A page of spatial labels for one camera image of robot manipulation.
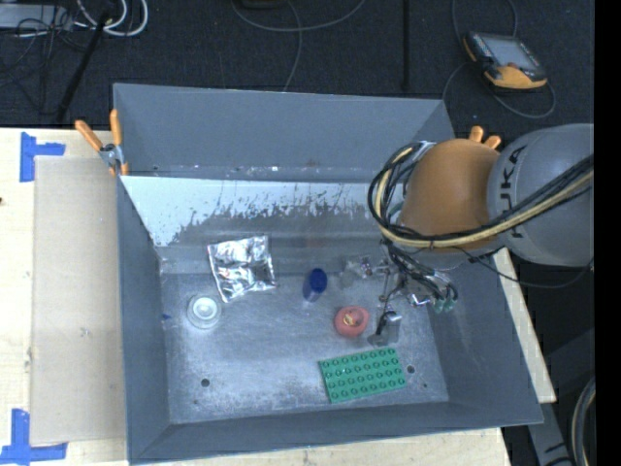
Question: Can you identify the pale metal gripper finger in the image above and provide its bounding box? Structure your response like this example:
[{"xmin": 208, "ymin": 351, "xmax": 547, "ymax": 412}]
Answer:
[
  {"xmin": 338, "ymin": 254, "xmax": 376, "ymax": 289},
  {"xmin": 367, "ymin": 310, "xmax": 405, "ymax": 349}
]

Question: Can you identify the red-orange round toy fruit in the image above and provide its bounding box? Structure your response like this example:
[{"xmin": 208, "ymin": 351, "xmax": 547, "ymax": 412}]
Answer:
[{"xmin": 333, "ymin": 305, "xmax": 371, "ymax": 340}]

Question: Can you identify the blue plastic cylinder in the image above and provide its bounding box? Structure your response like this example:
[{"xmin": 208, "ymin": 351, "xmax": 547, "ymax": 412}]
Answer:
[{"xmin": 302, "ymin": 267, "xmax": 329, "ymax": 304}]

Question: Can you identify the green studded flat plate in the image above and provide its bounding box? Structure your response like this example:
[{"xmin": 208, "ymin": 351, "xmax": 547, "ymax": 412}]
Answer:
[{"xmin": 316, "ymin": 347, "xmax": 409, "ymax": 405}]

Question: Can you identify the silver foil packet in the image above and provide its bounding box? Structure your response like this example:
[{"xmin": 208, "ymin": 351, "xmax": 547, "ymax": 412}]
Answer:
[{"xmin": 207, "ymin": 234, "xmax": 279, "ymax": 305}]

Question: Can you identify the grey metal bin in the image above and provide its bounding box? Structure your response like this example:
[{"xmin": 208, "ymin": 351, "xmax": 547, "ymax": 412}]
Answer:
[{"xmin": 112, "ymin": 83, "xmax": 545, "ymax": 465}]

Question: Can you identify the clear round glass dish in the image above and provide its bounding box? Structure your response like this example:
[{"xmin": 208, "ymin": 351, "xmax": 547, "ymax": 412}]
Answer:
[{"xmin": 185, "ymin": 293, "xmax": 223, "ymax": 331}]

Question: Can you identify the brown cardboard board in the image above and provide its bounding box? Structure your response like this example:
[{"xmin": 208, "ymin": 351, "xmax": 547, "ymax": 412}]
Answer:
[{"xmin": 28, "ymin": 155, "xmax": 129, "ymax": 448}]

